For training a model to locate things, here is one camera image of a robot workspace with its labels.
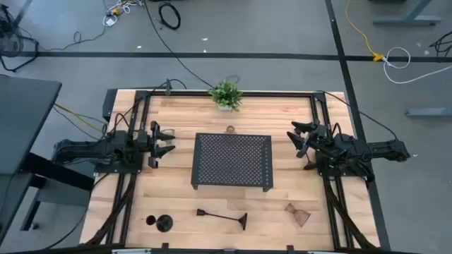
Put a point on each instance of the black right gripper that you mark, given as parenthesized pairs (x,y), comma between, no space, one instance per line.
(316,137)

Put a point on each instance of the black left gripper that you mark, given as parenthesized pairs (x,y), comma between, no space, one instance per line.
(154,143)

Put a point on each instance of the clear ribbed glass candle holder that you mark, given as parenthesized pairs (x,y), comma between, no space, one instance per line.
(169,143)

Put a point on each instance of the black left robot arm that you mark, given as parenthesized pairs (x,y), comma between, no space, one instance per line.
(81,150)

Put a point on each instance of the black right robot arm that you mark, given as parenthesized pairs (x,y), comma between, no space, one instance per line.
(388,149)

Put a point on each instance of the black perforated metal shelf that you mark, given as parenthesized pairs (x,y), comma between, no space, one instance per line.
(231,160)

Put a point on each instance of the green plant in white pot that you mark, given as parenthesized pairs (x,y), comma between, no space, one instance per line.
(226,94)

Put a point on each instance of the black plunger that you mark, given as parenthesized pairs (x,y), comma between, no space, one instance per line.
(243,220)

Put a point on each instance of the grey table leg base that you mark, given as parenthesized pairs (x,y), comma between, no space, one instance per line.
(429,112)
(406,20)

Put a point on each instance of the dark grey desk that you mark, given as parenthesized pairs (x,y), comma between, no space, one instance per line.
(24,116)

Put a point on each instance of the black metal table frame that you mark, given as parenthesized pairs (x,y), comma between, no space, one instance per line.
(268,94)

